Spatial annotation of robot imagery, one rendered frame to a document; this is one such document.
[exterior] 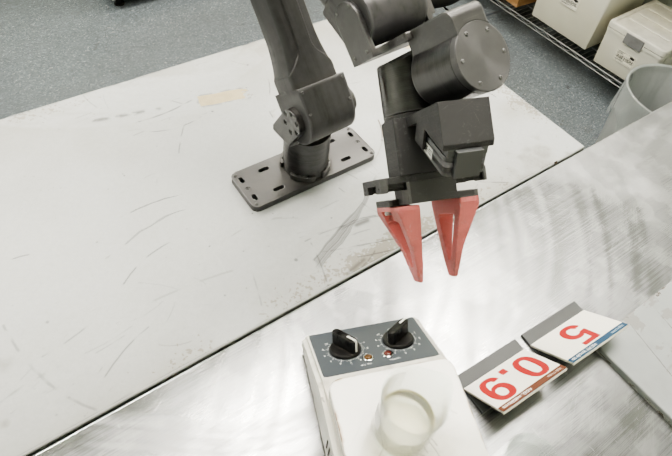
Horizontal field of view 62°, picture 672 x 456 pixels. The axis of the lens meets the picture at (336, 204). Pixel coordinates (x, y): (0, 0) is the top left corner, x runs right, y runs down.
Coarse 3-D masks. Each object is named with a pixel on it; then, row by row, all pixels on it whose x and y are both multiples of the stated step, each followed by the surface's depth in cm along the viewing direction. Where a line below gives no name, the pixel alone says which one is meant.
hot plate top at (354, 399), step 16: (432, 368) 52; (448, 368) 52; (336, 384) 50; (352, 384) 50; (368, 384) 50; (336, 400) 49; (352, 400) 49; (368, 400) 49; (464, 400) 50; (336, 416) 48; (352, 416) 48; (368, 416) 48; (464, 416) 49; (352, 432) 47; (368, 432) 47; (448, 432) 48; (464, 432) 48; (352, 448) 46; (368, 448) 47; (432, 448) 47; (448, 448) 47; (464, 448) 47; (480, 448) 47
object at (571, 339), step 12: (576, 324) 64; (588, 324) 64; (600, 324) 63; (612, 324) 63; (552, 336) 64; (564, 336) 63; (576, 336) 62; (588, 336) 62; (600, 336) 61; (552, 348) 62; (564, 348) 61; (576, 348) 60
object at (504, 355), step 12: (504, 348) 63; (516, 348) 63; (492, 360) 62; (504, 360) 62; (468, 372) 61; (480, 372) 61; (492, 372) 61; (468, 384) 60; (468, 396) 59; (480, 396) 57; (528, 396) 56; (480, 408) 58
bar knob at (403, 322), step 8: (400, 320) 58; (392, 328) 56; (400, 328) 57; (384, 336) 58; (392, 336) 56; (400, 336) 57; (408, 336) 57; (392, 344) 56; (400, 344) 56; (408, 344) 56
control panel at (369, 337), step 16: (320, 336) 59; (368, 336) 58; (416, 336) 58; (320, 352) 56; (368, 352) 56; (400, 352) 56; (416, 352) 55; (432, 352) 55; (320, 368) 54; (336, 368) 54; (352, 368) 54; (368, 368) 53
